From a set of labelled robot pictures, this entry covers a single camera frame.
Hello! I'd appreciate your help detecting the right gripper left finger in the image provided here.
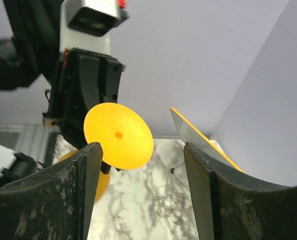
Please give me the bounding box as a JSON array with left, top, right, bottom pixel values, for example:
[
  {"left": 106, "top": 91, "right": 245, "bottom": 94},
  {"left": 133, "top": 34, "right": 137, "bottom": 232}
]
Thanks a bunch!
[{"left": 0, "top": 142, "right": 103, "bottom": 240}]

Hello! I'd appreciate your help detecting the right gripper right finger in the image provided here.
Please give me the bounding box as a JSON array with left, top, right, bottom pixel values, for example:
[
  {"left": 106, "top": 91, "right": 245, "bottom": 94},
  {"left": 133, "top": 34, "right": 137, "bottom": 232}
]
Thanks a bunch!
[{"left": 184, "top": 142, "right": 297, "bottom": 240}]

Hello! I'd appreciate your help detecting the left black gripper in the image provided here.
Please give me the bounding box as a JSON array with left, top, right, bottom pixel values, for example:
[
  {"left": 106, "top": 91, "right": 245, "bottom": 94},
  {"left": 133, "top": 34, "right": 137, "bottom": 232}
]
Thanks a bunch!
[{"left": 44, "top": 48, "right": 125, "bottom": 149}]

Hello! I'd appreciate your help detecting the yellow-orange plastic wine glass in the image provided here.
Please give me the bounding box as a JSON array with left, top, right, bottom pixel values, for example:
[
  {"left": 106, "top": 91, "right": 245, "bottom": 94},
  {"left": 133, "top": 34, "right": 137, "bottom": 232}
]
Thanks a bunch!
[{"left": 55, "top": 101, "right": 154, "bottom": 203}]

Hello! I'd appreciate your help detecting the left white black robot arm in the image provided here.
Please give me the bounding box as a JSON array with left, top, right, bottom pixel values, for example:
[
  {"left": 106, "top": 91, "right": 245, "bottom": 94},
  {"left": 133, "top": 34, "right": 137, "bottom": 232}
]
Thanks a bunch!
[{"left": 0, "top": 0, "right": 129, "bottom": 149}]

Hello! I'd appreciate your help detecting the yellow framed whiteboard stand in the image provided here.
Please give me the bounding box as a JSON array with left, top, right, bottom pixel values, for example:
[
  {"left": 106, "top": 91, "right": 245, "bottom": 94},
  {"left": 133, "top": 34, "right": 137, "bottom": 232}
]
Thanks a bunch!
[{"left": 170, "top": 107, "right": 243, "bottom": 172}]

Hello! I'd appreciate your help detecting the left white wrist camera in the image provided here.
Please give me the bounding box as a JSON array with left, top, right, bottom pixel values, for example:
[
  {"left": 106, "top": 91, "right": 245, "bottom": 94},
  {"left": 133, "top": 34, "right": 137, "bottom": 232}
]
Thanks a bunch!
[{"left": 59, "top": 0, "right": 129, "bottom": 56}]

